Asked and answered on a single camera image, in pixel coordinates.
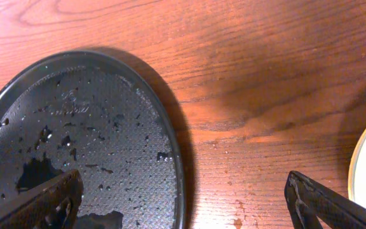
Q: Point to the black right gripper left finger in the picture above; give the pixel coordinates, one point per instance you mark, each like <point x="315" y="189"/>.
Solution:
<point x="53" y="204"/>

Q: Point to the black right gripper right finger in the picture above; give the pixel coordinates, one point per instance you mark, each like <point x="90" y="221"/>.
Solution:
<point x="310" y="202"/>

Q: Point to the round black tray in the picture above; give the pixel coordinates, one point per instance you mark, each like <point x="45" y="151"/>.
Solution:
<point x="90" y="112"/>

